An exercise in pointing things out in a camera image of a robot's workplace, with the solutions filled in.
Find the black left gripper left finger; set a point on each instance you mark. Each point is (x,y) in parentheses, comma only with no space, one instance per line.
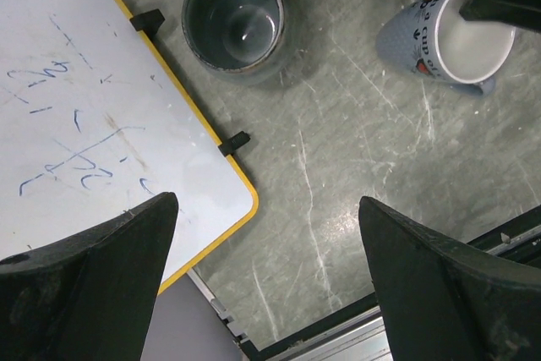
(89,296)

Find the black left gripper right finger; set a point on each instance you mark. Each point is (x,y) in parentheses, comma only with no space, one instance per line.
(442,299)

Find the light blue printed mug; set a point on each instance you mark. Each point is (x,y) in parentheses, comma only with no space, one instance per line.
(431,39)

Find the dark grey glazed mug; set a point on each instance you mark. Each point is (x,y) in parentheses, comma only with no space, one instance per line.
(241,41)

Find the yellow framed whiteboard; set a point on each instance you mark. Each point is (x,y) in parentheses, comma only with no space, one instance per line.
(94,123)

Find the aluminium mounting rail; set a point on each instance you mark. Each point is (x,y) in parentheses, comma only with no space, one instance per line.
(357,332)

